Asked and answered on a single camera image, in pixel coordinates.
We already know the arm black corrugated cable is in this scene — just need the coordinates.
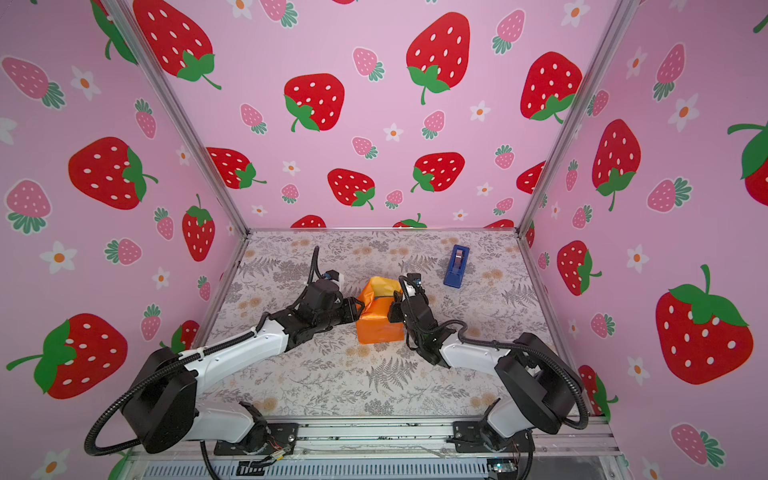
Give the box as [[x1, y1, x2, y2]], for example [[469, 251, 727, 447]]
[[82, 329, 265, 457], [455, 332, 592, 432]]

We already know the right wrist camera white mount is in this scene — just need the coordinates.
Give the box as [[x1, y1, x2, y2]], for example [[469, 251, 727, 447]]
[[398, 273, 429, 305]]

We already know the blue tape dispenser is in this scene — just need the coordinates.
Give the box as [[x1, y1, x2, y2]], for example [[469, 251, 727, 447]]
[[443, 245, 470, 289]]

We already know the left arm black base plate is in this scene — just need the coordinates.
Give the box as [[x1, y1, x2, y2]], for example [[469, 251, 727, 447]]
[[214, 422, 299, 457]]

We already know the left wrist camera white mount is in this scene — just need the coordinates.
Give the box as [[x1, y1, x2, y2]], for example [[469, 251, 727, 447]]
[[322, 270, 344, 286]]

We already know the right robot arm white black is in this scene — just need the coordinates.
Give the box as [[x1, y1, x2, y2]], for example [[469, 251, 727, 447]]
[[388, 296, 589, 451]]

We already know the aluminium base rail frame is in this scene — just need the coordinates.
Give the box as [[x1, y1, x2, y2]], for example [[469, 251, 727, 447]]
[[117, 416, 633, 479]]

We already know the left aluminium corner post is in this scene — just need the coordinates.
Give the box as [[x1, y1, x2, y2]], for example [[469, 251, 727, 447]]
[[104, 0, 250, 238]]

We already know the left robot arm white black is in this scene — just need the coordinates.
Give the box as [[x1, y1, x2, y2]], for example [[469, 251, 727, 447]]
[[120, 297, 364, 454]]

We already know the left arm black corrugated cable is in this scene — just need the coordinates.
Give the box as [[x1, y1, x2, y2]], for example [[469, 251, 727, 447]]
[[82, 329, 265, 457]]

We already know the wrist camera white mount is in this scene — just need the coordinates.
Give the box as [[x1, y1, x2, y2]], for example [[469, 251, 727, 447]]
[[398, 273, 429, 305], [322, 270, 344, 286]]

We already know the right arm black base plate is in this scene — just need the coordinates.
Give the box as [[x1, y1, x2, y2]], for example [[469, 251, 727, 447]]
[[446, 421, 535, 454]]

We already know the yellow orange wrapping paper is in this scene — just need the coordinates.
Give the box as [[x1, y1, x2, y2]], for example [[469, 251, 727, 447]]
[[356, 276, 405, 345]]

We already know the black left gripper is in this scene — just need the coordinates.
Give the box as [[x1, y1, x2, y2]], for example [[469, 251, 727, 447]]
[[313, 296, 367, 335]]

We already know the right aluminium corner post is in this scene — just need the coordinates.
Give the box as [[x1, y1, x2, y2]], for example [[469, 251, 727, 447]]
[[517, 0, 640, 238]]

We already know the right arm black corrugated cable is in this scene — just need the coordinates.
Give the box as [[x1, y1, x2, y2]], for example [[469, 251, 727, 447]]
[[455, 332, 592, 432]]

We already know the aluminium corner post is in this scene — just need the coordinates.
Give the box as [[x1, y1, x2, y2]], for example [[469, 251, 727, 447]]
[[104, 0, 250, 238], [517, 0, 640, 238]]

